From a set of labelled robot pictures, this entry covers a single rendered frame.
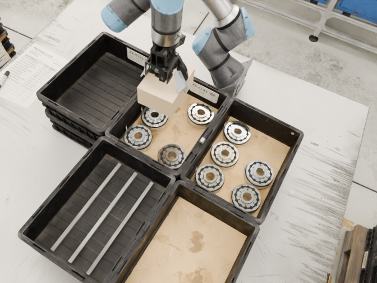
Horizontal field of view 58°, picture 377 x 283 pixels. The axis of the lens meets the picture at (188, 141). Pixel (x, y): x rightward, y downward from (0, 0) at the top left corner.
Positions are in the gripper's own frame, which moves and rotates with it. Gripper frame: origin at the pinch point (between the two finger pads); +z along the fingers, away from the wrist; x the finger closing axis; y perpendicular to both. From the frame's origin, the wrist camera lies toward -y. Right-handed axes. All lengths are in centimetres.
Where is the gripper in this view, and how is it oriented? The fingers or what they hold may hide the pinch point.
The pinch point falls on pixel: (166, 82)
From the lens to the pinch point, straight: 108.0
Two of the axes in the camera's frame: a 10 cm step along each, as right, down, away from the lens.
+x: 9.0, 4.1, -1.4
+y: -4.3, 7.6, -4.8
